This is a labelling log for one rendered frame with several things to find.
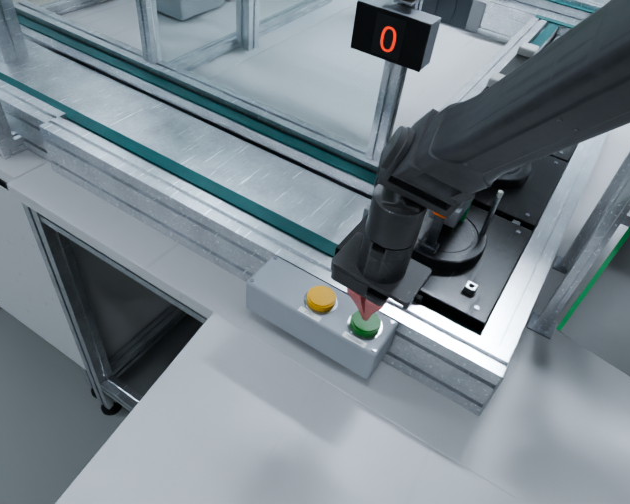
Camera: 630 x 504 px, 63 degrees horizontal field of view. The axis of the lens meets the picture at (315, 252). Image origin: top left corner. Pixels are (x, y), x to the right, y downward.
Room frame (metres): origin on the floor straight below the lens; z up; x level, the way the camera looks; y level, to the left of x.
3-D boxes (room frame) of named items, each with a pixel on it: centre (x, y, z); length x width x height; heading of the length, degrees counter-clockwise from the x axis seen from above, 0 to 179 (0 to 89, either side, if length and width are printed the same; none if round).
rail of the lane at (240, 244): (0.61, 0.12, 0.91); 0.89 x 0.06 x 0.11; 63
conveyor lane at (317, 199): (0.78, 0.06, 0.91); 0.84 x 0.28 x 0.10; 63
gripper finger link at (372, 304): (0.43, -0.07, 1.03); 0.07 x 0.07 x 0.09; 62
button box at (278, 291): (0.46, -0.02, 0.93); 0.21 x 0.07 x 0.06; 63
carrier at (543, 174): (0.85, -0.31, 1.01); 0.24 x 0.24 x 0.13; 63
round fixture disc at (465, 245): (0.62, -0.19, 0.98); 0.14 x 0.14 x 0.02
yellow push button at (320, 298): (0.46, -0.02, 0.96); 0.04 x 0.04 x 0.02
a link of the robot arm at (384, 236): (0.43, -0.08, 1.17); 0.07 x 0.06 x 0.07; 174
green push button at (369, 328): (0.43, -0.08, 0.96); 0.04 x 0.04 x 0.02
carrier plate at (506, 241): (0.62, -0.19, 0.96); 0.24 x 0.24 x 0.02; 63
